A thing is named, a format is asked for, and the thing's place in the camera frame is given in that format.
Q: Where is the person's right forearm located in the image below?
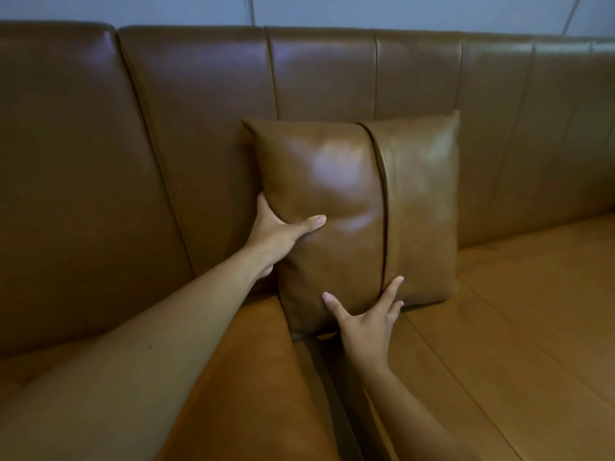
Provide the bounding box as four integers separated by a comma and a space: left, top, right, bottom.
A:
353, 361, 476, 461

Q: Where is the person's left hand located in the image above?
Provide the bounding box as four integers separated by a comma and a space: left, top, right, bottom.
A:
242, 192, 327, 279

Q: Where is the brown leather cushion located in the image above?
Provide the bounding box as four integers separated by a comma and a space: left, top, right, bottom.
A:
241, 110, 462, 337

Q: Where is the person's left forearm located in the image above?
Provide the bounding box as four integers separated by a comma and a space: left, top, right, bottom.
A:
0, 248, 268, 461

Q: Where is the brown leather sofa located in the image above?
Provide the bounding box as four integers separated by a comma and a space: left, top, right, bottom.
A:
0, 20, 615, 461

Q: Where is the person's right hand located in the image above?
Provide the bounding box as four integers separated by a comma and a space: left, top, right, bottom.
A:
322, 276, 405, 374

